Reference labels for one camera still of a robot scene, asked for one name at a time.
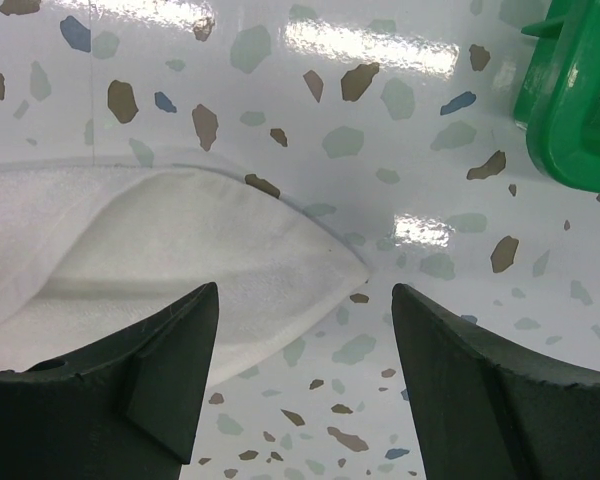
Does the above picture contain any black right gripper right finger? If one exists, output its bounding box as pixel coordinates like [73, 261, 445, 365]
[392, 284, 600, 479]

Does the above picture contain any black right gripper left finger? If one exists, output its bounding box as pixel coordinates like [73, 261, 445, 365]
[0, 283, 219, 479]

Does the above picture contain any white towel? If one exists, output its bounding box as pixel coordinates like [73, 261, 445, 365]
[0, 167, 369, 385]

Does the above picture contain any green plastic tray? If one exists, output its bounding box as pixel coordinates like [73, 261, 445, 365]
[513, 1, 600, 194]

